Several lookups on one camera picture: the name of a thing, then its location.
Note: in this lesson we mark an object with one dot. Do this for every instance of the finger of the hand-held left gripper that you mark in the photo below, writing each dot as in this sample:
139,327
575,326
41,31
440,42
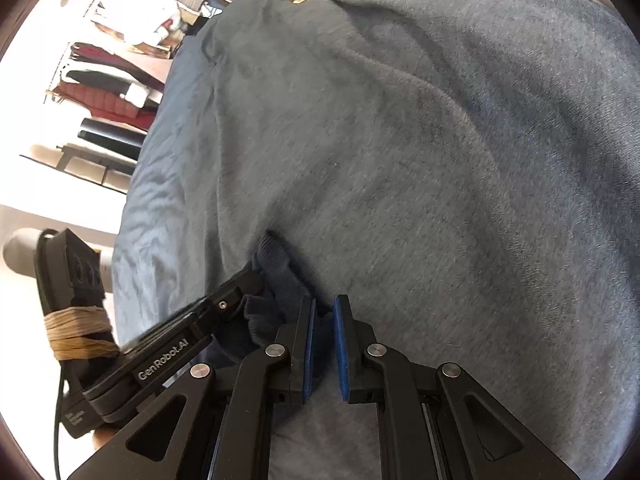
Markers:
235,296

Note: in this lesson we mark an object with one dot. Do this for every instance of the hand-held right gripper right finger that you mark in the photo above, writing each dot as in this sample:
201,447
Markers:
342,355

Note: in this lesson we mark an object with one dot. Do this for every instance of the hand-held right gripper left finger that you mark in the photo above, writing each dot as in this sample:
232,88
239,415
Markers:
307,355

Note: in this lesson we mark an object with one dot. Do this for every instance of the navy pants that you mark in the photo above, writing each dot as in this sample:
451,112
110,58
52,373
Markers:
270,272

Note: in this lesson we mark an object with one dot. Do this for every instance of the person's left hand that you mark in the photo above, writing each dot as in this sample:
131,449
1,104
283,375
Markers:
102,441

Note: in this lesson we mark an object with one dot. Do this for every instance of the grey cylindrical object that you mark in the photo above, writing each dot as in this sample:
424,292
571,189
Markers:
20,255

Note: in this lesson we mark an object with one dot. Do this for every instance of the black ladder stand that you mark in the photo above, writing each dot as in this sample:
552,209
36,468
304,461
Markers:
90,160

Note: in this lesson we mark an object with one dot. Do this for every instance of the black tower appliance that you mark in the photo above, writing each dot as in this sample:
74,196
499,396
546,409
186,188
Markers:
112,137

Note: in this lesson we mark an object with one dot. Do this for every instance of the grey-blue bed blanket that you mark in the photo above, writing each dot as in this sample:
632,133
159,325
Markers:
400,160

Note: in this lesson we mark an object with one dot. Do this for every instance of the row of hanging clothes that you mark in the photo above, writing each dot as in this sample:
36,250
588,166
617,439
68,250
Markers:
125,35

